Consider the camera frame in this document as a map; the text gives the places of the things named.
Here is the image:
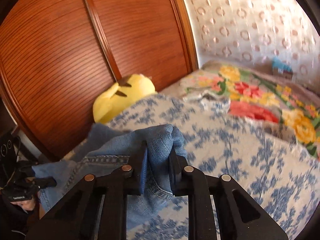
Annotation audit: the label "box with teal cloth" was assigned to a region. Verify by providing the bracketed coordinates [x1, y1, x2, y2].
[272, 57, 293, 80]

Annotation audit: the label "left hand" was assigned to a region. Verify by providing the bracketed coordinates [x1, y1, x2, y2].
[12, 197, 37, 211]

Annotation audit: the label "wooden slatted wardrobe doors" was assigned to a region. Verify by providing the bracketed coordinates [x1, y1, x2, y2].
[1, 0, 198, 161]

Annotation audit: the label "blue floral white bedspread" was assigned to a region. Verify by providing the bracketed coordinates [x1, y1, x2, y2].
[62, 93, 320, 240]

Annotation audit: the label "sheer circle pattern curtain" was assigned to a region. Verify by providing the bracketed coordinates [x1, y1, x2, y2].
[184, 0, 319, 92]

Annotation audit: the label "blue denim jeans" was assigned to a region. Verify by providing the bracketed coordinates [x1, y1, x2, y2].
[32, 124, 187, 230]

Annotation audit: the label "colourful floral blanket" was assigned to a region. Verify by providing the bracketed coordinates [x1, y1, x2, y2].
[162, 61, 319, 158]

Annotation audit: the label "yellow plush toy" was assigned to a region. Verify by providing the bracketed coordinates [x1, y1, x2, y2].
[93, 74, 157, 124]

